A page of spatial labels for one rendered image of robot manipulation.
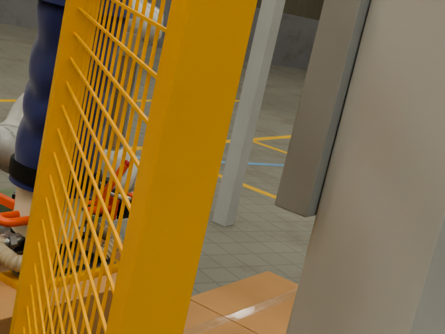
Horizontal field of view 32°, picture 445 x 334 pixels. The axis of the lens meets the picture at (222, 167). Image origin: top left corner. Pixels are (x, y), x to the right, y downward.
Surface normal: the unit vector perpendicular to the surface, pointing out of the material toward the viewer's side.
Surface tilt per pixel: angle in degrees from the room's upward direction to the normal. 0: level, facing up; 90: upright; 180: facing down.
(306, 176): 90
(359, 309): 90
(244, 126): 90
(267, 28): 90
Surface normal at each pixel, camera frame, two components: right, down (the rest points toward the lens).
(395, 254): -0.57, 0.07
